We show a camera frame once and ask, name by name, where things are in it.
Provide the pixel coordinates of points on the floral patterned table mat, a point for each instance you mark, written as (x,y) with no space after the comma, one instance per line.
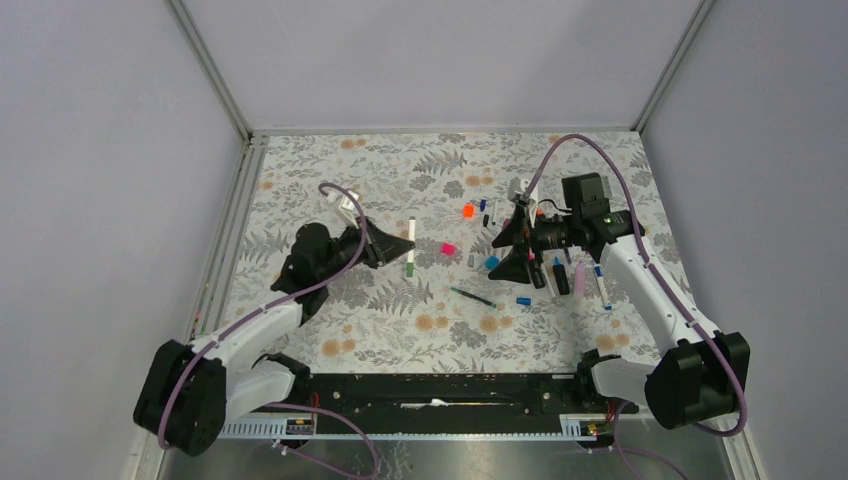
(396,320)

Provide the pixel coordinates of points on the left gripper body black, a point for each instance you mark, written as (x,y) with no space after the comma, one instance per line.
(374,256)

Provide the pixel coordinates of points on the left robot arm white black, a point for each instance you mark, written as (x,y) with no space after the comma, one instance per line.
(193,390)

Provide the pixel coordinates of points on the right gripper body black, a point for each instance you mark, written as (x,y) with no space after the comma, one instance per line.
(524,241)

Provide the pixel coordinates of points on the cyan highlighter cap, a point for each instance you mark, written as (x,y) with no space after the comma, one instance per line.
(491,263)

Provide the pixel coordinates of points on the black highlighter pink cap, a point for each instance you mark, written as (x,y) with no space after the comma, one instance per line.
(537,276)

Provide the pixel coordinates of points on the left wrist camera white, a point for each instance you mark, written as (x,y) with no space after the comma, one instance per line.
(345,207)

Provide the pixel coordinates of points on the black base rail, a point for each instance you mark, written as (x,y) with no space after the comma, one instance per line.
(488,405)

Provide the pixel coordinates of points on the black highlighter blue cap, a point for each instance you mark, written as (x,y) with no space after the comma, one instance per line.
(561,277)

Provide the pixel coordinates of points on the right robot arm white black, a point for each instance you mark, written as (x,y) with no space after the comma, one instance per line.
(702,371)

